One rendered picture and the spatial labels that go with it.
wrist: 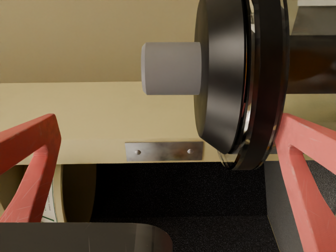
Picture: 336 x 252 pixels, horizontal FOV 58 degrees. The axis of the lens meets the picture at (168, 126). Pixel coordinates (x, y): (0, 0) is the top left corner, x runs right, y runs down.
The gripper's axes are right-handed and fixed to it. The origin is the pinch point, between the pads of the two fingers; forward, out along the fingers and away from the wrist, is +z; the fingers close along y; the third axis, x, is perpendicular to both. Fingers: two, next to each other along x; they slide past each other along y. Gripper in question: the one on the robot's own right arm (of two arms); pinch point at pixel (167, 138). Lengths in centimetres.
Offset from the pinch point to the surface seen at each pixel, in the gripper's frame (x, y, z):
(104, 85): 9.0, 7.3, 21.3
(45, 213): 21.8, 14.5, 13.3
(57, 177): 17.2, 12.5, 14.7
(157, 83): -0.4, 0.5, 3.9
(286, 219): 30.8, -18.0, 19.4
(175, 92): 0.3, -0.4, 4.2
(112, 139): 9.1, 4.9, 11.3
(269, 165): 29.0, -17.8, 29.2
